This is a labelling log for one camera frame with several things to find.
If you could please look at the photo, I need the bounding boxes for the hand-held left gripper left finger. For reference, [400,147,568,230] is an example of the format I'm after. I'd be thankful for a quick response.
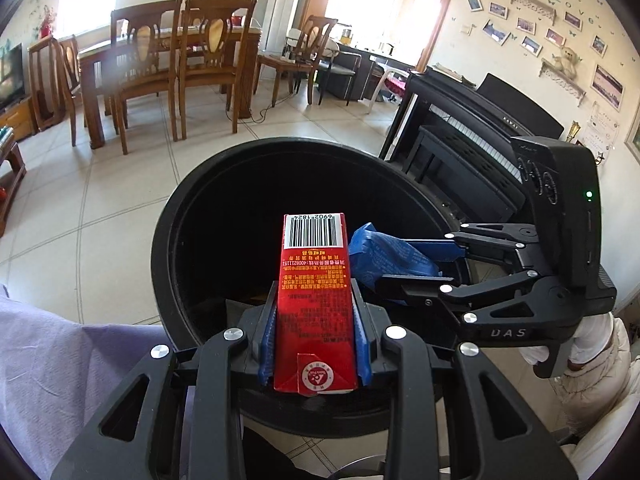
[50,280,280,480]

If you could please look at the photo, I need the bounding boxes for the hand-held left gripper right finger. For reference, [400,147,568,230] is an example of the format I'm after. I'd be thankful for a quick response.
[351,279,580,480]

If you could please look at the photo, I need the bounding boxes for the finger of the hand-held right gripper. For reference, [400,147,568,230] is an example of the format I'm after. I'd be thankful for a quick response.
[372,267,583,348]
[380,222,543,268]

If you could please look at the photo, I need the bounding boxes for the blue plastic wrapper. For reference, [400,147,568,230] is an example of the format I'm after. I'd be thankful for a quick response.
[348,222,443,293]

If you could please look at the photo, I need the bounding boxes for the red drink carton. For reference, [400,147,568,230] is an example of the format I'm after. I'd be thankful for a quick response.
[272,212,360,395]

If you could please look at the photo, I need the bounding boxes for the black trash bin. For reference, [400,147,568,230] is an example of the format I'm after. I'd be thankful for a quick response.
[151,137,473,438]

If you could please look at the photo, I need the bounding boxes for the person's right hand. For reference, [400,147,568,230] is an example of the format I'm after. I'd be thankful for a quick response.
[518,311,617,368]

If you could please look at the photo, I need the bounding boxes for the black piano bench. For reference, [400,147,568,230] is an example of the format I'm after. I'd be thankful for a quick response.
[407,125,526,216]

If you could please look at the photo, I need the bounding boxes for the black digital piano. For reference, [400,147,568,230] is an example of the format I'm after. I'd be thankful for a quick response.
[378,65,581,221]

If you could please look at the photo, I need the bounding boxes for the cream teddy bear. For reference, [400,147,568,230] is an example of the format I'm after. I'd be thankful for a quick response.
[552,46,581,80]

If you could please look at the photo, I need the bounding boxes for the white plastic chair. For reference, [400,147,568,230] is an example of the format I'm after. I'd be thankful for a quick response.
[367,57,411,113]

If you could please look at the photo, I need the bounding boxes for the dark low cabinet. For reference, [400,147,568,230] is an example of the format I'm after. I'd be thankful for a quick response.
[317,47,373,103]

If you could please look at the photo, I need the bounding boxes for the purple floral tablecloth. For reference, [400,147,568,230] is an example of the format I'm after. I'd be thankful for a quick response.
[0,285,201,480]

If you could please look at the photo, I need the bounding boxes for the wooden dining chair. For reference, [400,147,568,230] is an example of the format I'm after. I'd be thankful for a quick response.
[255,15,341,106]
[57,35,86,147]
[177,0,258,141]
[110,0,183,156]

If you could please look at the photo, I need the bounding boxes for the person's white clothing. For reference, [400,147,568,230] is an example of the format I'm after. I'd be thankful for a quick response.
[567,400,640,480]

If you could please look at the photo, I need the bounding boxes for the white standing air conditioner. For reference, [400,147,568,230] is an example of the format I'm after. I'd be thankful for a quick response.
[262,0,307,56]

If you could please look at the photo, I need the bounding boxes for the wooden dining table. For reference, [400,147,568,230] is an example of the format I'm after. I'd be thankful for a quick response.
[77,25,263,150]

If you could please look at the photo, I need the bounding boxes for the wooden television cabinet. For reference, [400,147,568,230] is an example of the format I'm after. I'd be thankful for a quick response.
[0,96,38,143]

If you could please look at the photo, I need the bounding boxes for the wooden plant stand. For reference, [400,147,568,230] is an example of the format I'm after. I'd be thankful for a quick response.
[27,35,63,131]

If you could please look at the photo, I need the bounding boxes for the black television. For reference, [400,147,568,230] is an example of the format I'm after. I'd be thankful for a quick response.
[0,42,26,111]

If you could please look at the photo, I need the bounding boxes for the white wall certificate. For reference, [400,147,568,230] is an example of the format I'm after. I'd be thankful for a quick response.
[582,102,621,153]

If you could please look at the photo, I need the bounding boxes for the white wall shelf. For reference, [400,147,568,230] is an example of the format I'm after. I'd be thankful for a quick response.
[510,0,557,23]
[539,57,587,107]

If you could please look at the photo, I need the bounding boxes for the group of wall photo frames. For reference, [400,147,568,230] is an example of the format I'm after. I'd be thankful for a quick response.
[467,0,626,111]

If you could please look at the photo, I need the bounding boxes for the wooden door frame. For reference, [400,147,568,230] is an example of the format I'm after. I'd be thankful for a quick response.
[422,0,463,73]

